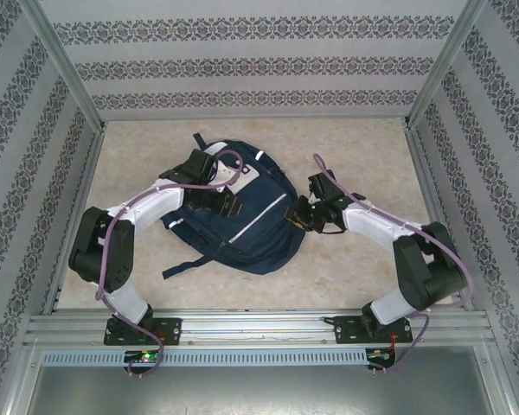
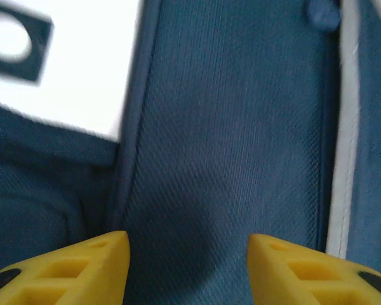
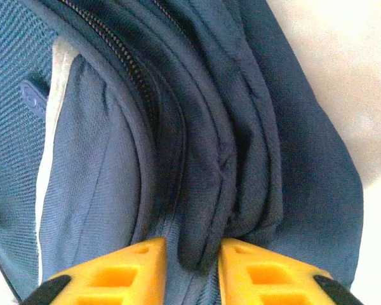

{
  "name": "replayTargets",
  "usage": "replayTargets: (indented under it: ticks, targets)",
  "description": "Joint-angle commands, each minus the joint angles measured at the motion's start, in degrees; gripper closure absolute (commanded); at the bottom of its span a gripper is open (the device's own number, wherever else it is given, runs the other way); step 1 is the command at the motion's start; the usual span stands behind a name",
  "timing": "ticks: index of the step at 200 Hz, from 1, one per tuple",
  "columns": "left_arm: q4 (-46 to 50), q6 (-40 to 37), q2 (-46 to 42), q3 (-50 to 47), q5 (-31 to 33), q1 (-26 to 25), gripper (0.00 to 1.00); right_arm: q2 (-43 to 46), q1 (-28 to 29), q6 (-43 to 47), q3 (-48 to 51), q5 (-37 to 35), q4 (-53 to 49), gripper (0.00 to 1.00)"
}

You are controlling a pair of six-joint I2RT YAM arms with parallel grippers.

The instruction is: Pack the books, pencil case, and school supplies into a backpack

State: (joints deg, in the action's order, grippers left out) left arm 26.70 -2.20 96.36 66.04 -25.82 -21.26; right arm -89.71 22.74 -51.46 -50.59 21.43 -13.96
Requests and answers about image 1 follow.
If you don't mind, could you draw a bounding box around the grey slotted cable duct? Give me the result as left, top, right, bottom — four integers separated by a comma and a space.
41, 348, 369, 368

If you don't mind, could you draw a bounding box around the aluminium table side rail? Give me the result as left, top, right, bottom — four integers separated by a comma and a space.
401, 120, 475, 310
42, 127, 108, 316

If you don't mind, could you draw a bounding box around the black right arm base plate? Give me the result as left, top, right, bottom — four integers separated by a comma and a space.
333, 314, 413, 346

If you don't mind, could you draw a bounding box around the aluminium frame post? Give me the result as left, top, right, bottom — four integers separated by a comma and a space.
16, 0, 107, 133
405, 0, 489, 129

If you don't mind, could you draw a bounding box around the aluminium mounting rail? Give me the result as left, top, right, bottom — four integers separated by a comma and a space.
23, 307, 497, 348

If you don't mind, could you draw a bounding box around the small circuit board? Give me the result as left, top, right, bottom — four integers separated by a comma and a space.
367, 348, 397, 363
124, 349, 164, 365

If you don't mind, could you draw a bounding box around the grey metal shelf panel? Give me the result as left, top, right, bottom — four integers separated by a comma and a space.
25, 345, 514, 415

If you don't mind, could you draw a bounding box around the navy blue backpack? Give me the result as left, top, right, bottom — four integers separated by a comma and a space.
162, 132, 303, 277

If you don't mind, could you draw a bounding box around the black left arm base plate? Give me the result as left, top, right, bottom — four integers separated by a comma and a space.
102, 316, 183, 348

